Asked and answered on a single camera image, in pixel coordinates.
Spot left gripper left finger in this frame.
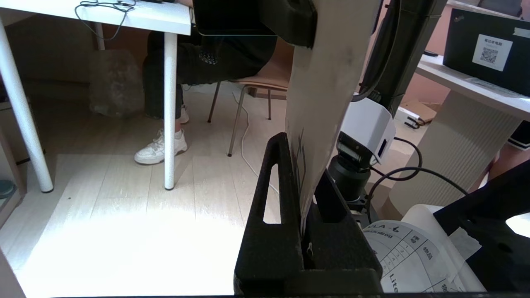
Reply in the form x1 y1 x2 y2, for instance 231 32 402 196
234 132 305 295

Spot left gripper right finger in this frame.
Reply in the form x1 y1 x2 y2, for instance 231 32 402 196
304 171 383 293

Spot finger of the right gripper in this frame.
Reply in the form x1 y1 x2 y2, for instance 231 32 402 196
257 0 318 48

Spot do not disturb door hanger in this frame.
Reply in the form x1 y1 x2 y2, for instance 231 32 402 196
285 0 383 238

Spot wooden chair metal legs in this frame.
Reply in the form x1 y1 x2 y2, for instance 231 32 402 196
207 39 295 157

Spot paper label sheet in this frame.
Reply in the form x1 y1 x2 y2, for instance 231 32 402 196
364 205 487 295

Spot seated person dark clothes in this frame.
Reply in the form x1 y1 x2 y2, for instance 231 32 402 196
143 29 279 121

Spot white table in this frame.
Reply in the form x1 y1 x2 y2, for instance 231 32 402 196
0 0 195 193

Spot white ribbed counter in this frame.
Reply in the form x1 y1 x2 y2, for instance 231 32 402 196
389 53 530 220

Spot black laptop with sticker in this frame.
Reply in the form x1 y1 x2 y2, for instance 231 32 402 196
442 7 530 98

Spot grey brown bag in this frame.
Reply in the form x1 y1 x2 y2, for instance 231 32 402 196
88 49 146 120

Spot person in striped shorts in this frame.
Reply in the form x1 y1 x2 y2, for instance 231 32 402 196
488 120 530 193

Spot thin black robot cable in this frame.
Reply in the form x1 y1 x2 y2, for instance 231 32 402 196
364 137 470 216

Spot white floor cable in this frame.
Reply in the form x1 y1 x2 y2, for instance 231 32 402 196
232 89 282 197

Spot thin black table cable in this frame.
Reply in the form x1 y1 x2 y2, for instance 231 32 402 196
75 0 137 41

